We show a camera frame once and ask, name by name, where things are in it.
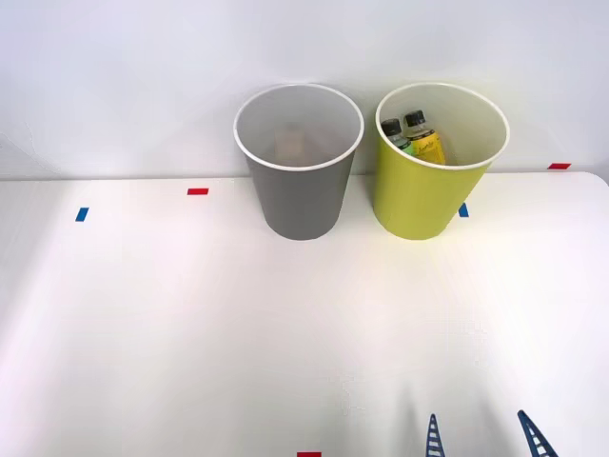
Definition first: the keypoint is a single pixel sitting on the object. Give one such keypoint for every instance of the yellow-green plastic waste bin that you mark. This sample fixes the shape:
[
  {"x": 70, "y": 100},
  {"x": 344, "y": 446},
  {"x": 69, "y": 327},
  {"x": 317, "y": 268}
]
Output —
[{"x": 418, "y": 204}]

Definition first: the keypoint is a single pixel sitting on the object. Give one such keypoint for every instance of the tan drink can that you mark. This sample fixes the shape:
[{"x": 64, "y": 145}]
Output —
[{"x": 289, "y": 140}]

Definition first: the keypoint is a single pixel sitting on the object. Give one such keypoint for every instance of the green label plastic bottle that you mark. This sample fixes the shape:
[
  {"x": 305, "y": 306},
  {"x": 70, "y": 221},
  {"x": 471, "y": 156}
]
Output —
[{"x": 398, "y": 140}]

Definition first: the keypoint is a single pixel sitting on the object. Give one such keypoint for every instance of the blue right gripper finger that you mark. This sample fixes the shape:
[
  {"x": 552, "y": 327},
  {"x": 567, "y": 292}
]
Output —
[
  {"x": 537, "y": 438},
  {"x": 432, "y": 438}
]

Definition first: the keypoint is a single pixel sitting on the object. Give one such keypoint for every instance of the yellow label plastic bottle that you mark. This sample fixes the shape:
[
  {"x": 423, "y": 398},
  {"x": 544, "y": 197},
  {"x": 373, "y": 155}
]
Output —
[{"x": 428, "y": 145}]

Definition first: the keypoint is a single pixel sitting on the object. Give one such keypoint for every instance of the grey plastic waste bin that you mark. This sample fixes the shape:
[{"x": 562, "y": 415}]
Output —
[{"x": 300, "y": 200}]

